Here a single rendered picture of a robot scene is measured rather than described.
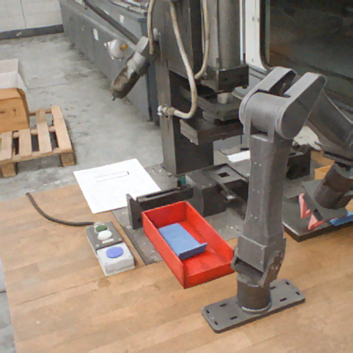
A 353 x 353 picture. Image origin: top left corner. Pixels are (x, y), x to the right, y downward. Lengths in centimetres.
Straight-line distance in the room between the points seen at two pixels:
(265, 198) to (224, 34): 45
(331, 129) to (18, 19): 960
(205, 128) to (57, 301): 52
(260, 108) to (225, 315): 40
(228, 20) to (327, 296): 63
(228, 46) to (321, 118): 35
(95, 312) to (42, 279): 18
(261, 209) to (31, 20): 965
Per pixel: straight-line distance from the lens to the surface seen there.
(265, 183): 85
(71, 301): 107
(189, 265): 111
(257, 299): 96
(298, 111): 82
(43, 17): 1038
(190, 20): 122
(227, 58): 118
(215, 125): 121
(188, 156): 150
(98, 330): 99
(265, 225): 88
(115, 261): 111
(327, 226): 123
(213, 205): 128
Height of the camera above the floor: 156
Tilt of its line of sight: 26 degrees down
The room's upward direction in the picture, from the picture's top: 5 degrees counter-clockwise
